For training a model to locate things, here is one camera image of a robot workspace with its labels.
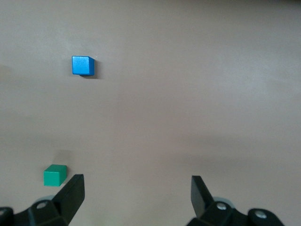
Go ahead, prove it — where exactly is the green cube block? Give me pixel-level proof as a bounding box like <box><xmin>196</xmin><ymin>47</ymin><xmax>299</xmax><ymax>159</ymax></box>
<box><xmin>43</xmin><ymin>164</ymin><xmax>68</xmax><ymax>187</ymax></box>

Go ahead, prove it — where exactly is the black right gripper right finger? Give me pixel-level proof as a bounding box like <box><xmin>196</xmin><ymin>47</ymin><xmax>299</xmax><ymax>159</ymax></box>
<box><xmin>186</xmin><ymin>175</ymin><xmax>285</xmax><ymax>226</ymax></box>

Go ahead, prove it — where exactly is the blue cube block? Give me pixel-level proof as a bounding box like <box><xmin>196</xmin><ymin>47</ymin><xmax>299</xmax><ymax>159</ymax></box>
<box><xmin>71</xmin><ymin>55</ymin><xmax>95</xmax><ymax>77</ymax></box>

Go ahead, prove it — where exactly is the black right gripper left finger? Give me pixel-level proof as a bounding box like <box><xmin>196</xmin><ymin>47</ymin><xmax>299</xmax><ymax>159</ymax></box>
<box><xmin>0</xmin><ymin>174</ymin><xmax>86</xmax><ymax>226</ymax></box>

